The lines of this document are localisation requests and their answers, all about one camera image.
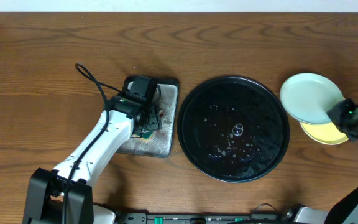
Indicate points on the black rectangular soapy water tray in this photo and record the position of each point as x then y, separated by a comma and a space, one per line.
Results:
160, 145

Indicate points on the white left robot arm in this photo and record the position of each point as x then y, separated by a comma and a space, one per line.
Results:
65, 194

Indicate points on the mint green plate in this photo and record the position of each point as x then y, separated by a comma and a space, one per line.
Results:
307, 97

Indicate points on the yellow plate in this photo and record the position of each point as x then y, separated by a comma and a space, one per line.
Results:
324, 133

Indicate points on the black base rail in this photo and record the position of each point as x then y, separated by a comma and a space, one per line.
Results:
197, 218

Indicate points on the green yellow sponge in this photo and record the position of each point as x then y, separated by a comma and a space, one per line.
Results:
146, 137

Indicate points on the round black tray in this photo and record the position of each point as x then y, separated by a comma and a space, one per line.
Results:
233, 129

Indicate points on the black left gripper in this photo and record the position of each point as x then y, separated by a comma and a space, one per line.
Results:
153, 124

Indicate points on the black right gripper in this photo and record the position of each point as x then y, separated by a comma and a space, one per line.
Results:
334, 113

